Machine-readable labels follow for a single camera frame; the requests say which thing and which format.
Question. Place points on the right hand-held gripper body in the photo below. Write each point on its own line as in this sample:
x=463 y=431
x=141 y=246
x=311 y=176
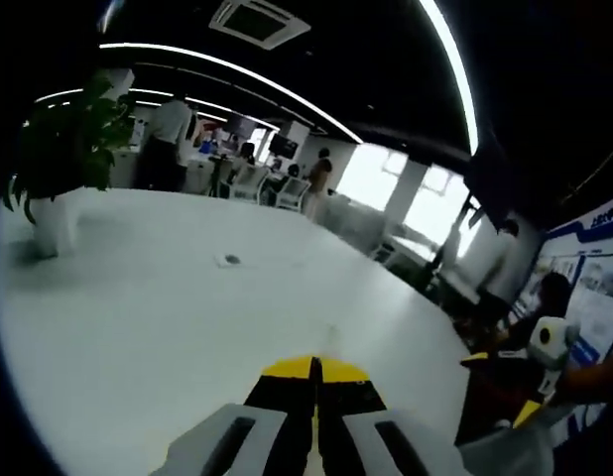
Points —
x=552 y=342

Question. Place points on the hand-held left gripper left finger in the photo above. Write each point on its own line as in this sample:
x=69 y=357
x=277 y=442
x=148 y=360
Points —
x=247 y=436

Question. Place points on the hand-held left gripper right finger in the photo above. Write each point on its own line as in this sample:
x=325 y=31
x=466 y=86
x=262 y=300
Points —
x=366 y=436

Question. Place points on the grey chair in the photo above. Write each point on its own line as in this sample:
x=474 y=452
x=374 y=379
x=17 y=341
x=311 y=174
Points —
x=505 y=451

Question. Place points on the hanging black monitor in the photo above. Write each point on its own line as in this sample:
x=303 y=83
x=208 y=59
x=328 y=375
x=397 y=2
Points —
x=490 y=183

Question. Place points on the round table socket cover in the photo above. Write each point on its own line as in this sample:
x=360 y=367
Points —
x=231 y=259

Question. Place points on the white office chair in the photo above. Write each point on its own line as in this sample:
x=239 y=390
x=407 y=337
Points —
x=292 y=191
x=249 y=181

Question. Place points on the wide ceiling light strip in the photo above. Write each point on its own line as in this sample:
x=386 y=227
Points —
x=460 y=74

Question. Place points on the green potted plant white pot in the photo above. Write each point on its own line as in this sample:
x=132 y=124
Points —
x=63 y=154

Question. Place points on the long ceiling light strip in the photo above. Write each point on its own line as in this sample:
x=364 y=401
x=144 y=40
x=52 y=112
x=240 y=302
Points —
x=227 y=67

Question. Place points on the short ceiling light strip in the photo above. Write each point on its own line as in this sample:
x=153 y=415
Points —
x=58 y=95

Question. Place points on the ceiling air conditioner unit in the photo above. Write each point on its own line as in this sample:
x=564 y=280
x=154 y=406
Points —
x=259 y=22

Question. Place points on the blue white wall poster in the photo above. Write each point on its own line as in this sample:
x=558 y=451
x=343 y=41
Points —
x=596 y=287

